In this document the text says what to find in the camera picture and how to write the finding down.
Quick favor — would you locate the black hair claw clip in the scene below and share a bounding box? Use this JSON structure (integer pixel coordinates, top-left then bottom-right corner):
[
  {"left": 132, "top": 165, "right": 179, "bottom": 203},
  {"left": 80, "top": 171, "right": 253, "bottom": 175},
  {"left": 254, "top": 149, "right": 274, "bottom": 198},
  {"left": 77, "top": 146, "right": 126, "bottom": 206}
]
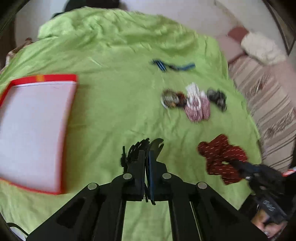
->
[{"left": 120, "top": 138, "right": 149, "bottom": 174}]

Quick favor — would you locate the black sheer scrunchie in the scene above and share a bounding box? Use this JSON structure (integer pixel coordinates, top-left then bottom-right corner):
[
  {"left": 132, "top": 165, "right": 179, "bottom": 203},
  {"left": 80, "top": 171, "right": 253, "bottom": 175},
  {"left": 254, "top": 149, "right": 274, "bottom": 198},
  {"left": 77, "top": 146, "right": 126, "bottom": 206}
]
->
[{"left": 207, "top": 88, "right": 227, "bottom": 111}]

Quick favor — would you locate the person's right hand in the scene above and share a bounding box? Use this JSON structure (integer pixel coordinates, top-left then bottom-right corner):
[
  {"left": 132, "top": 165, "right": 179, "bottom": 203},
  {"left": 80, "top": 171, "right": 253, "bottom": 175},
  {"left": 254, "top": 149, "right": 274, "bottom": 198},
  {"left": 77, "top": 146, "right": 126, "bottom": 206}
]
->
[{"left": 251, "top": 209, "right": 287, "bottom": 238}]

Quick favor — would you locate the black garment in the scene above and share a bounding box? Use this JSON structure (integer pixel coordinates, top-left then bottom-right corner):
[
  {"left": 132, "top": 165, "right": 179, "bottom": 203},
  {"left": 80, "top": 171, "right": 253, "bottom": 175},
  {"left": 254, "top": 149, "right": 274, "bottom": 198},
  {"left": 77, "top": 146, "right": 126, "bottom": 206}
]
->
[{"left": 52, "top": 0, "right": 120, "bottom": 18}]

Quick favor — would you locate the red white checked scrunchie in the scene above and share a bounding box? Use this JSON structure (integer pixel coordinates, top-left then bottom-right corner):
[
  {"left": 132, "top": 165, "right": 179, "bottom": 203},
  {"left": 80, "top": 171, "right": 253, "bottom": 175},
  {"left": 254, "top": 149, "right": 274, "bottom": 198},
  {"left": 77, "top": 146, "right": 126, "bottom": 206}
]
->
[{"left": 184, "top": 95, "right": 211, "bottom": 123}]

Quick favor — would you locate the red and white tray box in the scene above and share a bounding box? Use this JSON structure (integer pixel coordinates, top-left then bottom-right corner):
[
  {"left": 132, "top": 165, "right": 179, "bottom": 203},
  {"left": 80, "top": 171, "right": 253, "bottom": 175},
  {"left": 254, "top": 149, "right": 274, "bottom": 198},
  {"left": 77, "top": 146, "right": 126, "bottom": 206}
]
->
[{"left": 1, "top": 74, "right": 78, "bottom": 195}]

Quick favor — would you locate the red polka dot scrunchie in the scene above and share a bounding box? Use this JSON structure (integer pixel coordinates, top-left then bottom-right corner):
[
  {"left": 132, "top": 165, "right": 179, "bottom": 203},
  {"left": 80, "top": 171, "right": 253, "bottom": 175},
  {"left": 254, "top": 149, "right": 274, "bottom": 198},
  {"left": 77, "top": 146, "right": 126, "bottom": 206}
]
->
[{"left": 197, "top": 134, "right": 248, "bottom": 185}]

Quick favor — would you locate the brown patterned blanket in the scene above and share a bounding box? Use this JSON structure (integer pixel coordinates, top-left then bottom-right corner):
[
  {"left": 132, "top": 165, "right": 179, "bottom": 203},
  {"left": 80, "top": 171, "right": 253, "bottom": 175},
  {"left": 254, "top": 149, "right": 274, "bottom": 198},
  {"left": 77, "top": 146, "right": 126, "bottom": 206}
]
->
[{"left": 5, "top": 38, "right": 33, "bottom": 66}]

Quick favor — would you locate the white patterned scrunchie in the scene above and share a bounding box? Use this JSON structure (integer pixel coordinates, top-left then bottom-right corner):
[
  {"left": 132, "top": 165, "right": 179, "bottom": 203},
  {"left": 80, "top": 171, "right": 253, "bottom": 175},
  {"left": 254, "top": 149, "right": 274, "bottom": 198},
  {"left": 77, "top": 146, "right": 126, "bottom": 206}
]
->
[{"left": 186, "top": 82, "right": 206, "bottom": 99}]

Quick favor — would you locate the framed wall painting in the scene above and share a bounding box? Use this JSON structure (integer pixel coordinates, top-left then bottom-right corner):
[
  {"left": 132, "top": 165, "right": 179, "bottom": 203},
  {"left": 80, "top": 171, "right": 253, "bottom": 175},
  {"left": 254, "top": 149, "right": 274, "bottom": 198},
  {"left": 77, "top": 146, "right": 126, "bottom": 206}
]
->
[{"left": 263, "top": 0, "right": 295, "bottom": 55}]

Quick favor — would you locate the white folded cloth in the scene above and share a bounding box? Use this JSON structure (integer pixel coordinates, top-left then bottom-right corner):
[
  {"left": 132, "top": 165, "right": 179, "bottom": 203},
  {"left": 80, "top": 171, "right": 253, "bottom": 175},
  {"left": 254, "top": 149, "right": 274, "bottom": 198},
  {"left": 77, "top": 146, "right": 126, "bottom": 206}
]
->
[{"left": 241, "top": 32, "right": 287, "bottom": 65}]

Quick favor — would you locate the dark amber bead bracelet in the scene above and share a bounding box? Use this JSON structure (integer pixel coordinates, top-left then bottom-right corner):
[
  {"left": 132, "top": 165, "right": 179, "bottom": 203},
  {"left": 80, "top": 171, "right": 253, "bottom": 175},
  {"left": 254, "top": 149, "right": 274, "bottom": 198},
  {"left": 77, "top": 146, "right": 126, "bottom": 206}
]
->
[{"left": 160, "top": 89, "right": 188, "bottom": 110}]

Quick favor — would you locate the green bed sheet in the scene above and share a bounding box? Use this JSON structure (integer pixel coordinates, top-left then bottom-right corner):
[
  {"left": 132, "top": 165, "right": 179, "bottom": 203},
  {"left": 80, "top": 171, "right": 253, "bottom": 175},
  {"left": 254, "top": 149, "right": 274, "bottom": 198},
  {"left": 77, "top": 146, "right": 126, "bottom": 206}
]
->
[{"left": 1, "top": 8, "right": 260, "bottom": 232}]

